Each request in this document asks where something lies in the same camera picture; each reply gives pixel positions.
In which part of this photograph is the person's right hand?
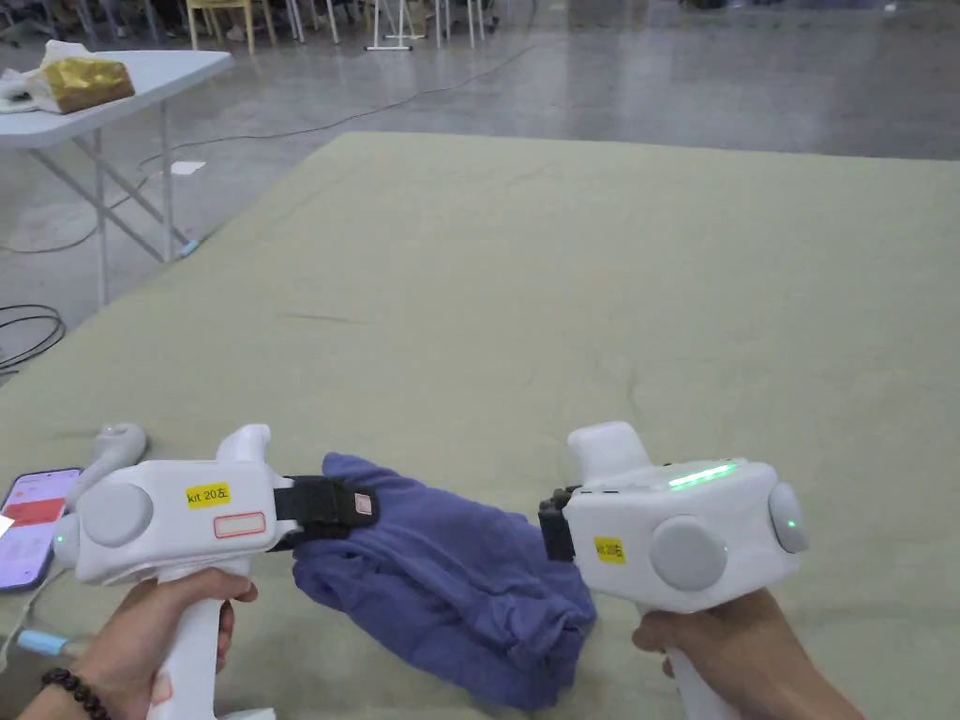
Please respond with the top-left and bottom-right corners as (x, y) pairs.
(631, 588), (822, 720)

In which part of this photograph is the smartphone with lit screen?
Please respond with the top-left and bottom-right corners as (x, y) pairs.
(0, 468), (84, 594)

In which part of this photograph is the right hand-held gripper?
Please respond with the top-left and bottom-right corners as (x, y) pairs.
(537, 421), (811, 720)

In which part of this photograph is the person's right forearm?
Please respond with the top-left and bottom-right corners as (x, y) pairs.
(756, 663), (868, 720)

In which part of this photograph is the white metal stand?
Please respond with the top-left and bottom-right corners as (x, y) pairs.
(365, 0), (489, 53)

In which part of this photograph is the yellow chair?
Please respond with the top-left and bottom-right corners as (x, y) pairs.
(185, 0), (262, 51)

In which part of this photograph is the bed with pale green sheet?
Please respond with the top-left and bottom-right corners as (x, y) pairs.
(0, 132), (960, 720)

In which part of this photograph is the person's left forearm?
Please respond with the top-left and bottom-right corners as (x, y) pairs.
(0, 666), (115, 720)

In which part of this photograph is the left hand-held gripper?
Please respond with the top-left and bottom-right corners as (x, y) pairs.
(55, 423), (382, 720)

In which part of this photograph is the white cable with blue plug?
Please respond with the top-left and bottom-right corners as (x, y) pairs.
(0, 561), (93, 676)

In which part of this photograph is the white hand controller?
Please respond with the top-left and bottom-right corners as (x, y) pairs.
(65, 423), (148, 518)

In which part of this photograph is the coiled black cable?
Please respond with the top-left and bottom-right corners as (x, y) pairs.
(0, 303), (69, 376)

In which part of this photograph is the dark blue shirt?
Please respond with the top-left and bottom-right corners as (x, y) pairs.
(292, 451), (599, 713)

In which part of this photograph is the person's left hand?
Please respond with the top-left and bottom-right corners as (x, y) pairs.
(73, 565), (260, 720)

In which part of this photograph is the white folding table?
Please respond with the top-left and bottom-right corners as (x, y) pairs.
(0, 38), (236, 309)

